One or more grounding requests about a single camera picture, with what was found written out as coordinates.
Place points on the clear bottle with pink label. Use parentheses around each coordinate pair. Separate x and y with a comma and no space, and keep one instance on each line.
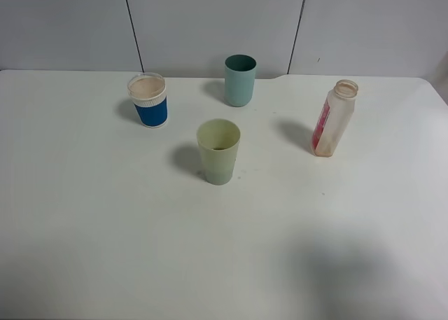
(335,115)

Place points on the light green plastic cup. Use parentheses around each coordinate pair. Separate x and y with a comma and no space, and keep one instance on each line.
(218,141)

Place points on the teal plastic cup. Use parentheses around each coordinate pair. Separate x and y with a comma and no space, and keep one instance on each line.
(240,74)

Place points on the blue ribbed paper cup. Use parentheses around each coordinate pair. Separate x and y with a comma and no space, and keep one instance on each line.
(148,93)

